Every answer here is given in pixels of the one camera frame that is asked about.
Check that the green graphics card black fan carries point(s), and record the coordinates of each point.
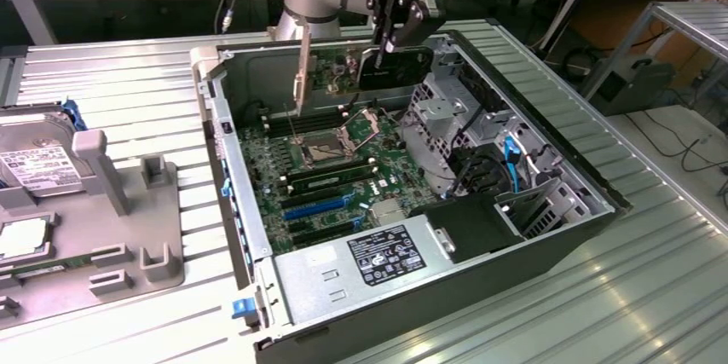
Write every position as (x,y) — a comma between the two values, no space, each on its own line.
(392,72)

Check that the silver metal disk bay cage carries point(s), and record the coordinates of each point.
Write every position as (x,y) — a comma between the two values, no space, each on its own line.
(437,108)

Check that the metal socket cover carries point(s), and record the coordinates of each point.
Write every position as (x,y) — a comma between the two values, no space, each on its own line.
(369,114)

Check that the black RAM slot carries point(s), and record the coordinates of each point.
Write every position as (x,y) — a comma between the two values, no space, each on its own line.
(318,122)
(324,113)

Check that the thin metal locking lever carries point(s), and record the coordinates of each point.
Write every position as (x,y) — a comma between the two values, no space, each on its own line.
(290,129)

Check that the CPU socket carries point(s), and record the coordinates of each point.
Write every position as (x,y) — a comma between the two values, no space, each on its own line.
(321,151)

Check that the green RAM stick in slot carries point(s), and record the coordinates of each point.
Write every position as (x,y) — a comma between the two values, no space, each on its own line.
(329,178)

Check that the green motherboard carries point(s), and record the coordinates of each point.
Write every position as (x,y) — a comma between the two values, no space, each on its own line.
(266,168)

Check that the black box device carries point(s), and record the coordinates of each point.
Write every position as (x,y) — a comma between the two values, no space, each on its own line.
(642,82)

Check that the black expansion slot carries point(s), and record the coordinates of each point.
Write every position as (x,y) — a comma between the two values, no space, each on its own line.
(324,235)
(309,200)
(321,224)

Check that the silver chipset heatsink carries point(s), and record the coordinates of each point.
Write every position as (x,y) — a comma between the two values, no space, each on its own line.
(389,210)

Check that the blue expansion slot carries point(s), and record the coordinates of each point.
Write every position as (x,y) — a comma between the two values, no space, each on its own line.
(314,209)

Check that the silver power supply with label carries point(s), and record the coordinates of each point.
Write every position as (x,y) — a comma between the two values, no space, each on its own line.
(318,279)

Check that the black open PC case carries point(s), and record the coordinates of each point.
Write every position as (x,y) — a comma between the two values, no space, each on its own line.
(512,279)

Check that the silver hard disk with label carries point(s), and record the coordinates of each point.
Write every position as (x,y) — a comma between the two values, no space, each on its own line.
(40,163)

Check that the grey plastic parts rack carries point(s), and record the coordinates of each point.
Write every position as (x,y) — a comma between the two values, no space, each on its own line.
(85,227)

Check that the blue case latch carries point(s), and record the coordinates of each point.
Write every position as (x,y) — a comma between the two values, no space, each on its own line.
(241,307)

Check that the green loose RAM stick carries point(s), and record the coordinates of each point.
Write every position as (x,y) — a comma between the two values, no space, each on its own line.
(56,264)

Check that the silver CPU chip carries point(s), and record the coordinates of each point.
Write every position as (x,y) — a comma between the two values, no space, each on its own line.
(20,238)

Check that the aluminium slat table frame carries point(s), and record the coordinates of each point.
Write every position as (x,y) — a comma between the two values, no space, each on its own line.
(698,19)

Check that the blue plastic disk bracket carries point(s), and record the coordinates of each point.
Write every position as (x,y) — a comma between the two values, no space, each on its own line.
(72,114)

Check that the dark grey metal frame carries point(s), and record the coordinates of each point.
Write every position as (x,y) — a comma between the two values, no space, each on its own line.
(13,74)

